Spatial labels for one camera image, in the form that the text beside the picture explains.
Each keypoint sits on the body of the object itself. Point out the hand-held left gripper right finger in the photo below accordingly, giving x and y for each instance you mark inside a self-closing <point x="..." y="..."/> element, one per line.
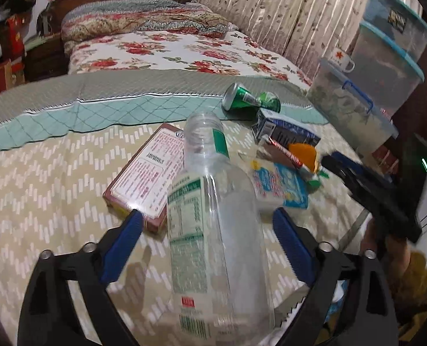
<point x="292" y="245"/>

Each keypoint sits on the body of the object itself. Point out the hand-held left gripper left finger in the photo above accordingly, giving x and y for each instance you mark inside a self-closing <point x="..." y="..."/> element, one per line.
<point x="121" y="248"/>

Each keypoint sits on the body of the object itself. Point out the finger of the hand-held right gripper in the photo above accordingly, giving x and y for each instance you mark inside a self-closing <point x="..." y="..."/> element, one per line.
<point x="346" y="159"/>
<point x="337" y="171"/>

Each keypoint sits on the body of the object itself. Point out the dark blue milk carton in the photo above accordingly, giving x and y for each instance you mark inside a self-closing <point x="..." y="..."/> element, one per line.
<point x="289" y="129"/>

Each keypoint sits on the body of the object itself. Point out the clear plastic bottle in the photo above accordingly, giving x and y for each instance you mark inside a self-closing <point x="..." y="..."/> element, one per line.
<point x="231" y="223"/>

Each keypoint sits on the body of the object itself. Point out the crushed green can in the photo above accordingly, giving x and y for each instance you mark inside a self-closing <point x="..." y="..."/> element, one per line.
<point x="245" y="99"/>

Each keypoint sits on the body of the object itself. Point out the person's right hand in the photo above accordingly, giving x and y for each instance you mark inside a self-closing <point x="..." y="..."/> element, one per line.
<point x="397" y="250"/>

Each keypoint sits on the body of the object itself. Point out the green snack wrapper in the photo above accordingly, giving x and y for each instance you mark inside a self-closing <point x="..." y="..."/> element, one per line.
<point x="316" y="182"/>

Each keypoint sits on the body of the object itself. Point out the orange snack packet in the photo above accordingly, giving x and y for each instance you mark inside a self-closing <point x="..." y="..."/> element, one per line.
<point x="303" y="153"/>

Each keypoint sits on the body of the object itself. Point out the small clear storage box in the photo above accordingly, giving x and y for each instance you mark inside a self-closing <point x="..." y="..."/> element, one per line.
<point x="346" y="111"/>

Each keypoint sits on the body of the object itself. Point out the light blue snack packet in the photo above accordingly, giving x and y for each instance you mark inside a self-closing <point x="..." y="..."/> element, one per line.
<point x="282" y="183"/>

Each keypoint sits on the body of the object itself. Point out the brown cardboard box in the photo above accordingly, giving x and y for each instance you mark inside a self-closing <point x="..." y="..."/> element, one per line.
<point x="145" y="176"/>

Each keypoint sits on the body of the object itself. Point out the beige patterned blanket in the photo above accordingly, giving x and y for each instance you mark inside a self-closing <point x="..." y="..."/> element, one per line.
<point x="54" y="194"/>

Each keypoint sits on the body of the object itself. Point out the large clear storage box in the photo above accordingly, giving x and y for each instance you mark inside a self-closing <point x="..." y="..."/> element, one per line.
<point x="397" y="18"/>
<point x="386" y="75"/>

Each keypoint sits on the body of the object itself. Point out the white enamel mug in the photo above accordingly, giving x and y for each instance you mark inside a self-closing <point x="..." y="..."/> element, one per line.
<point x="341" y="59"/>

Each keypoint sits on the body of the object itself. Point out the green quilted blanket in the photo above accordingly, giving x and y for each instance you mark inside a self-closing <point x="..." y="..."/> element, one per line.
<point x="90" y="104"/>

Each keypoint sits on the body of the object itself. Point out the beige leaf-patterned curtain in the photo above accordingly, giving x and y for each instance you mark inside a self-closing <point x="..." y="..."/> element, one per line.
<point x="271" y="10"/>

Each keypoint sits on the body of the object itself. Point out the floral bed sheet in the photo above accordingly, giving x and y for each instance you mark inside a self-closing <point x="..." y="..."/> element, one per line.
<point x="184" y="54"/>

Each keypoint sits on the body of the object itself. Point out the dark wooden nightstand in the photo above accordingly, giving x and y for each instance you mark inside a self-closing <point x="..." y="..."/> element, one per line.
<point x="45" y="57"/>

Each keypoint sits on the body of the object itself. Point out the cluttered dark side table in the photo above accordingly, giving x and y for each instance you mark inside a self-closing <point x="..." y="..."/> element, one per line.
<point x="4" y="57"/>

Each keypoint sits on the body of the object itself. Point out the folded patterned quilt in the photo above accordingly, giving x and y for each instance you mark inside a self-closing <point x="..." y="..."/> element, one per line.
<point x="134" y="18"/>

